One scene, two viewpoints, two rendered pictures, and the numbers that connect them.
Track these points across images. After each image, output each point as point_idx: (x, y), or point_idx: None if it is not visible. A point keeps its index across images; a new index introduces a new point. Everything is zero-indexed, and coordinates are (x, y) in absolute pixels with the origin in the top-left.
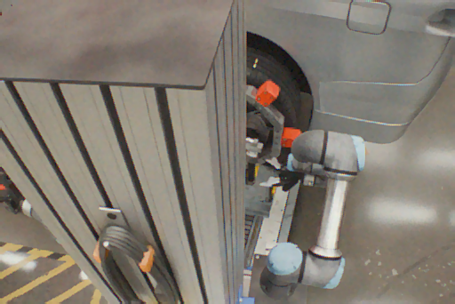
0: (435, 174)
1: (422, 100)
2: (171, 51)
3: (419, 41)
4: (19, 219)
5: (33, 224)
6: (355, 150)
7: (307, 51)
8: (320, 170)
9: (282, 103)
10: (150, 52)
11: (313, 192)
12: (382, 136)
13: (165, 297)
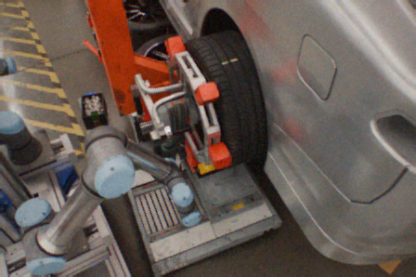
0: None
1: (362, 233)
2: None
3: (360, 143)
4: (84, 80)
5: (86, 89)
6: (97, 169)
7: (267, 76)
8: (171, 191)
9: (223, 115)
10: None
11: (281, 246)
12: (314, 238)
13: None
